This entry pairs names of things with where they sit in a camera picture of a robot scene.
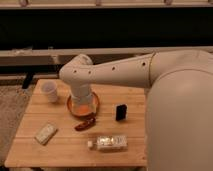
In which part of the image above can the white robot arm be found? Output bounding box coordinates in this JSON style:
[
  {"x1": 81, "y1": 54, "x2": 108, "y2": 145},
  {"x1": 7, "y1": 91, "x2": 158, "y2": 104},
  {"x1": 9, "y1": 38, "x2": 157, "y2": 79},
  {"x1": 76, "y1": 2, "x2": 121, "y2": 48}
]
[{"x1": 59, "y1": 50, "x2": 213, "y2": 171}]

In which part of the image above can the orange ceramic bowl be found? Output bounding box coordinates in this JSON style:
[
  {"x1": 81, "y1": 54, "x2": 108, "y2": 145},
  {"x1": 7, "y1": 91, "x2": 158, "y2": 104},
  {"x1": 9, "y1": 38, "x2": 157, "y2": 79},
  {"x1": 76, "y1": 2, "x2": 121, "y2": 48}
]
[{"x1": 66, "y1": 92, "x2": 100, "y2": 117}]

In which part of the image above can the small black box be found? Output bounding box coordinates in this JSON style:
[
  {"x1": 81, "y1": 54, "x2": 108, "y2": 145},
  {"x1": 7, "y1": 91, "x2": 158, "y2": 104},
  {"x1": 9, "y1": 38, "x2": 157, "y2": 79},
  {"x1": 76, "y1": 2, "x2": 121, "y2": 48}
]
[{"x1": 116, "y1": 104, "x2": 127, "y2": 121}]

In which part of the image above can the dark red sunglasses case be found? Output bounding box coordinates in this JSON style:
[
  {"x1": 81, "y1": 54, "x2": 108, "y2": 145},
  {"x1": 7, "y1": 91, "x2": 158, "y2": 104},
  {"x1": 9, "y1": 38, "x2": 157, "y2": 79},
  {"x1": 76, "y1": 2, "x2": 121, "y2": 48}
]
[{"x1": 75, "y1": 118, "x2": 96, "y2": 131}]

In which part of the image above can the wooden table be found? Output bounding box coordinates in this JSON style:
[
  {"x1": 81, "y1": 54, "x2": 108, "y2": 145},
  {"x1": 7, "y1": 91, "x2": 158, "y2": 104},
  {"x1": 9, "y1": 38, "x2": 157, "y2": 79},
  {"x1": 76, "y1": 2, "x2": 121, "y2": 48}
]
[{"x1": 5, "y1": 80, "x2": 146, "y2": 168}]

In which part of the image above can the clear plastic bottle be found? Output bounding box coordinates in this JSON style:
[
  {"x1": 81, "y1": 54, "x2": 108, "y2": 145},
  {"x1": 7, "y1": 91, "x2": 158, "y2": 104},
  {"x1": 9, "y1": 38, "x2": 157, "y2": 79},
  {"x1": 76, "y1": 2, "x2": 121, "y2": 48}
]
[{"x1": 87, "y1": 135, "x2": 128, "y2": 151}]

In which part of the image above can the long metal rail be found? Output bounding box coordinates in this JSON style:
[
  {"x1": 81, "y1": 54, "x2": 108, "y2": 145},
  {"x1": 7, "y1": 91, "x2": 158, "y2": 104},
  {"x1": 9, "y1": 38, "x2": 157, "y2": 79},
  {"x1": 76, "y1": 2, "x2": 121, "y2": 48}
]
[{"x1": 0, "y1": 46, "x2": 213, "y2": 66}]

